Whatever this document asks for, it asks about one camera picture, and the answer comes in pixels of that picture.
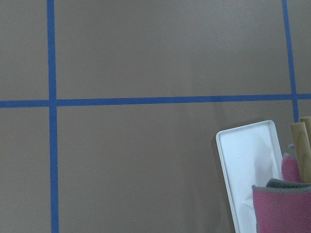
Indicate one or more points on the pink grey-edged cleaning cloth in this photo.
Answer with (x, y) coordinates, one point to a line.
(283, 206)

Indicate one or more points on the white plastic rack tray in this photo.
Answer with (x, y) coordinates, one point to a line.
(250, 155)

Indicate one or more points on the wooden rack rod far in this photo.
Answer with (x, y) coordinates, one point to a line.
(307, 121)

